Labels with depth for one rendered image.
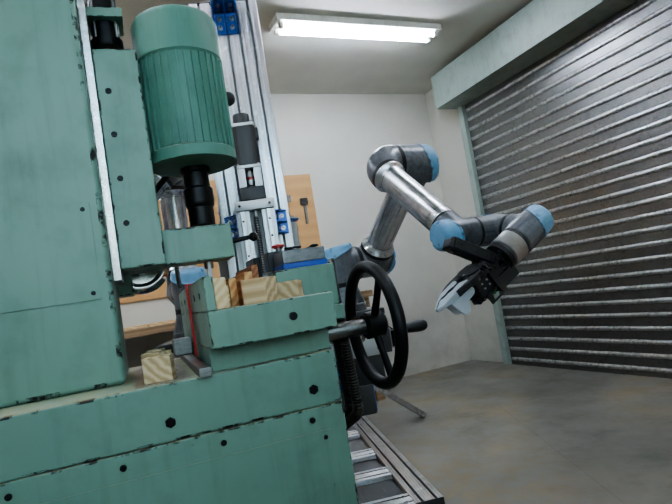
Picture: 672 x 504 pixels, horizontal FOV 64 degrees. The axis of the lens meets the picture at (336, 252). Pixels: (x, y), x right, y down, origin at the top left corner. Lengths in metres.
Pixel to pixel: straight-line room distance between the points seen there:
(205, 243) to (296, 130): 3.89
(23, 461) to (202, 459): 0.25
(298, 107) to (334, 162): 0.59
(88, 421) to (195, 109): 0.59
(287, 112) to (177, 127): 3.90
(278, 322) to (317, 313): 0.07
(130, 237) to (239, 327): 0.30
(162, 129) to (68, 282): 0.34
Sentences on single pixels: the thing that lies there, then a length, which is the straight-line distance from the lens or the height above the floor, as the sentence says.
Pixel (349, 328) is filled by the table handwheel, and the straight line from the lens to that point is 1.17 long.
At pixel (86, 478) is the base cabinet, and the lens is 0.92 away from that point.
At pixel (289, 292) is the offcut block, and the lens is 1.04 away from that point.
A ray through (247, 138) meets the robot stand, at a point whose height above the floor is 1.47.
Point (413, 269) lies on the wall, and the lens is 5.16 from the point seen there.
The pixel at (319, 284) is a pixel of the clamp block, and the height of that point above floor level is 0.92.
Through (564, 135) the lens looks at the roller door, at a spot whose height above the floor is 1.73.
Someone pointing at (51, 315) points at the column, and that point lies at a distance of 1.01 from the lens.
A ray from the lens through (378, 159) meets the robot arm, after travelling 1.51.
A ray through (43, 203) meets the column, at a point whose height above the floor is 1.12.
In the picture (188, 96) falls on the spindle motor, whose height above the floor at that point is 1.32.
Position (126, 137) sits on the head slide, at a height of 1.25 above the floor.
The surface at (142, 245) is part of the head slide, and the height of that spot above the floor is 1.04.
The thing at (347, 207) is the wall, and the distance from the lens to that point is 4.92.
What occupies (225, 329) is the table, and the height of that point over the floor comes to 0.87.
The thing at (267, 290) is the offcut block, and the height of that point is 0.92.
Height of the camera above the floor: 0.90
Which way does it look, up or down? 4 degrees up
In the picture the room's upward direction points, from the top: 9 degrees counter-clockwise
